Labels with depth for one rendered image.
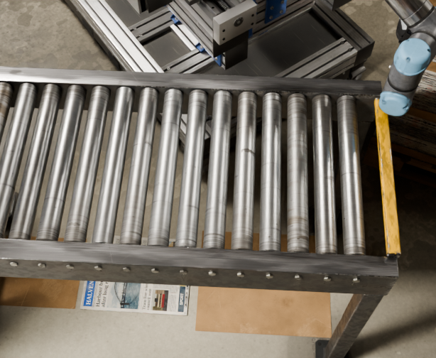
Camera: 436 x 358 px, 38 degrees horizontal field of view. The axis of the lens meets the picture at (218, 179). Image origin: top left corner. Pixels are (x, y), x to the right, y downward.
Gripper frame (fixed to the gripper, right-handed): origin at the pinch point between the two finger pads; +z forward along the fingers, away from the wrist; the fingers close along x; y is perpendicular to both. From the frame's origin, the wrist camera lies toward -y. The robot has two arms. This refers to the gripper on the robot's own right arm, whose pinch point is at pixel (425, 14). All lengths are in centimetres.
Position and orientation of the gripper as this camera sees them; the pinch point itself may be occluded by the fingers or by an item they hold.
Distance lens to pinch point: 187.3
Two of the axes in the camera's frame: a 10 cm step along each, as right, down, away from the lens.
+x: -9.2, -3.4, 2.0
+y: -0.1, -4.9, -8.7
